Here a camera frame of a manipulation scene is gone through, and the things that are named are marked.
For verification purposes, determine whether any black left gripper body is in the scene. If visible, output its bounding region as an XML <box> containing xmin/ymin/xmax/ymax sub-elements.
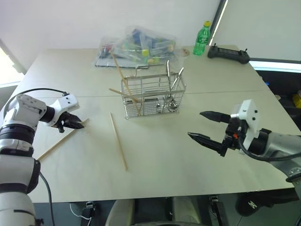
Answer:
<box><xmin>57</xmin><ymin>112</ymin><xmax>74</xmax><ymax>133</ymax></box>

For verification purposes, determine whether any black rounded shape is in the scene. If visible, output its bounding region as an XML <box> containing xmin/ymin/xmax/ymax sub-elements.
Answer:
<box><xmin>235</xmin><ymin>187</ymin><xmax>301</xmax><ymax>218</ymax></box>

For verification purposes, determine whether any black table clamp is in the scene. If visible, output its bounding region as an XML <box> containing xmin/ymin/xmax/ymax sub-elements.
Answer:
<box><xmin>81</xmin><ymin>201</ymin><xmax>98</xmax><ymax>226</ymax></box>
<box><xmin>209</xmin><ymin>195</ymin><xmax>229</xmax><ymax>226</ymax></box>

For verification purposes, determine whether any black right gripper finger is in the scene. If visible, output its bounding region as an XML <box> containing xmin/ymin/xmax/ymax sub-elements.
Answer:
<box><xmin>187</xmin><ymin>132</ymin><xmax>224</xmax><ymax>156</ymax></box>
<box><xmin>199</xmin><ymin>110</ymin><xmax>230</xmax><ymax>123</ymax></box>

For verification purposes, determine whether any thin white cable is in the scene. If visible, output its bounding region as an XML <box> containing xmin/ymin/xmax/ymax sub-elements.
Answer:
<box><xmin>69</xmin><ymin>203</ymin><xmax>93</xmax><ymax>226</ymax></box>

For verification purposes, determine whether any green plastic bottle yellow cap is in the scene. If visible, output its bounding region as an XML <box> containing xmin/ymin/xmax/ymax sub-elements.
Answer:
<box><xmin>193</xmin><ymin>20</ymin><xmax>212</xmax><ymax>56</ymax></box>

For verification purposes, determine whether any wooden chopstick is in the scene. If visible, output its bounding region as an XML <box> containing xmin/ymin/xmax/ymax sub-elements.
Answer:
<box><xmin>109</xmin><ymin>88</ymin><xmax>143</xmax><ymax>103</ymax></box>
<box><xmin>109</xmin><ymin>112</ymin><xmax>128</xmax><ymax>171</ymax></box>
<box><xmin>110</xmin><ymin>50</ymin><xmax>143</xmax><ymax>116</ymax></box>
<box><xmin>37</xmin><ymin>118</ymin><xmax>90</xmax><ymax>162</ymax></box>

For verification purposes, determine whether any silver wire basket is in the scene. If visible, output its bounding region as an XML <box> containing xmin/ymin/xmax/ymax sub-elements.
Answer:
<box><xmin>120</xmin><ymin>65</ymin><xmax>187</xmax><ymax>121</ymax></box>

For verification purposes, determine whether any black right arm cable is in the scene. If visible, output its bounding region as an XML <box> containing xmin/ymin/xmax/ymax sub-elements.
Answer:
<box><xmin>236</xmin><ymin>135</ymin><xmax>301</xmax><ymax>163</ymax></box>

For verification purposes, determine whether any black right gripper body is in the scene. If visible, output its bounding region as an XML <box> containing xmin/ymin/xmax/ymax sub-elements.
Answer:
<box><xmin>219</xmin><ymin>113</ymin><xmax>250</xmax><ymax>158</ymax></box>

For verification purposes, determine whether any metal spoon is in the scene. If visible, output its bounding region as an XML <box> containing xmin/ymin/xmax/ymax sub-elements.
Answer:
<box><xmin>165</xmin><ymin>60</ymin><xmax>180</xmax><ymax>113</ymax></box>
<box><xmin>156</xmin><ymin>67</ymin><xmax>185</xmax><ymax>114</ymax></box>

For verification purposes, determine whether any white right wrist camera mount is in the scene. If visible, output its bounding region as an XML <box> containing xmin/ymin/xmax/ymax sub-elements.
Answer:
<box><xmin>231</xmin><ymin>99</ymin><xmax>261</xmax><ymax>154</ymax></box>

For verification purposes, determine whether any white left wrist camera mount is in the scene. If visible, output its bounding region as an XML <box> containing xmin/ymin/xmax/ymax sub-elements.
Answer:
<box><xmin>50</xmin><ymin>95</ymin><xmax>79</xmax><ymax>127</ymax></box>

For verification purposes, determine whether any black handheld controller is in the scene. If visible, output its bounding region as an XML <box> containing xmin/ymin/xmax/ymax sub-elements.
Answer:
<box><xmin>207</xmin><ymin>43</ymin><xmax>251</xmax><ymax>65</ymax></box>

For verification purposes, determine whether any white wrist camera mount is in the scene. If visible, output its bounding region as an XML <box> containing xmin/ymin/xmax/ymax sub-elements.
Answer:
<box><xmin>231</xmin><ymin>99</ymin><xmax>261</xmax><ymax>154</ymax></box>
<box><xmin>50</xmin><ymin>95</ymin><xmax>79</xmax><ymax>127</ymax></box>

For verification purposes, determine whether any beige rounded shape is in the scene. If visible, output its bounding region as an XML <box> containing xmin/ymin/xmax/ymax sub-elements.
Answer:
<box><xmin>171</xmin><ymin>195</ymin><xmax>203</xmax><ymax>224</ymax></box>
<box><xmin>104</xmin><ymin>199</ymin><xmax>136</xmax><ymax>226</ymax></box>

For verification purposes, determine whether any clear plastic bag of items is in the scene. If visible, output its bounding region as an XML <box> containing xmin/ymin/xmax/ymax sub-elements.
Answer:
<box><xmin>94</xmin><ymin>25</ymin><xmax>185</xmax><ymax>69</ymax></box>

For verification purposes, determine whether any black window frame bar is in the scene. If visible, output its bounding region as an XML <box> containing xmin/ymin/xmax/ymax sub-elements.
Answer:
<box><xmin>208</xmin><ymin>0</ymin><xmax>229</xmax><ymax>46</ymax></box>

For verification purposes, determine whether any yellow object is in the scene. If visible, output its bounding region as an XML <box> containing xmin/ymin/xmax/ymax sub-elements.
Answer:
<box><xmin>292</xmin><ymin>90</ymin><xmax>301</xmax><ymax>107</ymax></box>

